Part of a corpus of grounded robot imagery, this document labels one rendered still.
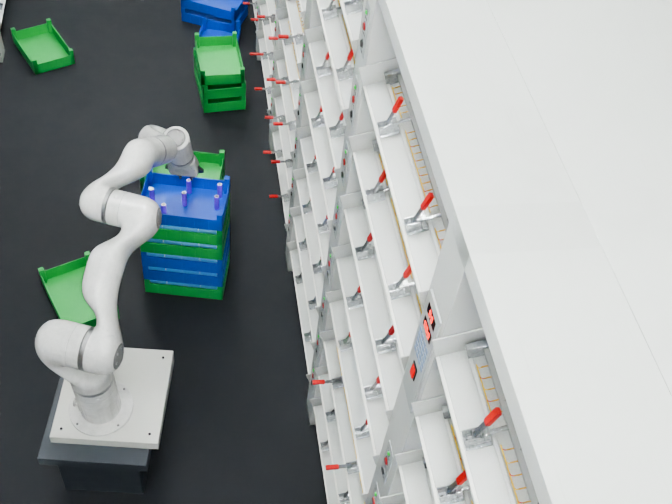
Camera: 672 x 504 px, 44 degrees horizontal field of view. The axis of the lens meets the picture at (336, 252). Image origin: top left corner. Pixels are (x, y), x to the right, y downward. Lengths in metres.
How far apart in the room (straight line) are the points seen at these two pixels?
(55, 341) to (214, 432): 0.85
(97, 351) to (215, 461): 0.79
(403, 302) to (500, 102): 0.46
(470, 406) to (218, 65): 2.97
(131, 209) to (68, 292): 1.08
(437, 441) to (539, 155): 0.53
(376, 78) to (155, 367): 1.29
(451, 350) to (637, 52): 0.67
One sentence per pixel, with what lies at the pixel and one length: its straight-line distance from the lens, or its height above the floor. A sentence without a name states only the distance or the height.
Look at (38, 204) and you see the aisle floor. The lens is 3.68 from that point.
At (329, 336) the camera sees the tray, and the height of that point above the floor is 0.54.
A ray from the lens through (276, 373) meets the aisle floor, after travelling 3.08.
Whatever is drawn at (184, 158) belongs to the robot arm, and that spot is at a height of 0.73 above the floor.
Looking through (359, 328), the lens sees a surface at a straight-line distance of 2.09.
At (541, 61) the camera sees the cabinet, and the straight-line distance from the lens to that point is 1.57.
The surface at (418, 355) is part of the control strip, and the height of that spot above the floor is 1.41.
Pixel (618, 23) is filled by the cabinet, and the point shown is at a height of 1.74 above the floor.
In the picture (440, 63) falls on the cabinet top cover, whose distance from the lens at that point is 1.50.
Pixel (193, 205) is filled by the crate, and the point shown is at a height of 0.40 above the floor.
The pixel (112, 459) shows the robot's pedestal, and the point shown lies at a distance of 2.62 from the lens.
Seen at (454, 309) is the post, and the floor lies 1.61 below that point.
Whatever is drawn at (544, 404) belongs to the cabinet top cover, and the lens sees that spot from 1.06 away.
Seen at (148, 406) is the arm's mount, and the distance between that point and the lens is 2.64.
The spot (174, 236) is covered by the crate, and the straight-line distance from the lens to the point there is 3.02.
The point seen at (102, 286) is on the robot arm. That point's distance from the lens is 2.30.
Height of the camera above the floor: 2.60
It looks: 49 degrees down
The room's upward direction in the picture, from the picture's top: 9 degrees clockwise
